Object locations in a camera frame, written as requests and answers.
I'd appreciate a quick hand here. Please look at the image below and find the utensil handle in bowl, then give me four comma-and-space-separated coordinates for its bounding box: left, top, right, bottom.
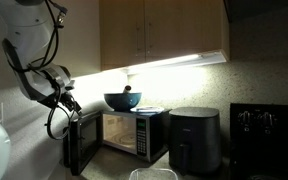
123, 85, 132, 93

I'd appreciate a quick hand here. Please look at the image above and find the wooden upper cabinet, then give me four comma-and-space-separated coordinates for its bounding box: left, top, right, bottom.
99, 0, 230, 70

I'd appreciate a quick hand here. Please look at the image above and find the black electric stove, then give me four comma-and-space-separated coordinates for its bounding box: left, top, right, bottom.
229, 103, 288, 180

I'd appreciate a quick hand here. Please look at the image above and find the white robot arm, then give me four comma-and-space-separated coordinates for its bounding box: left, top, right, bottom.
0, 0, 81, 114

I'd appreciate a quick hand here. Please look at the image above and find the clear plastic container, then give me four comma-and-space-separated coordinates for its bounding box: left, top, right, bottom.
128, 168, 178, 180

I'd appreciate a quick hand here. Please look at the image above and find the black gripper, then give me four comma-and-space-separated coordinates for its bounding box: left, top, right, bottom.
61, 92, 82, 115

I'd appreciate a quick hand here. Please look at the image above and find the blue bowl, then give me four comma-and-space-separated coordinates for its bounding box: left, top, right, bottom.
104, 93, 142, 111

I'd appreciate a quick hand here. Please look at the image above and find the black microwave door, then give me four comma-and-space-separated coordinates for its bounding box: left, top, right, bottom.
63, 112, 102, 176

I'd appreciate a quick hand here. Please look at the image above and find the black air fryer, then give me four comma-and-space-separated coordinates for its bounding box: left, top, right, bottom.
169, 107, 222, 174

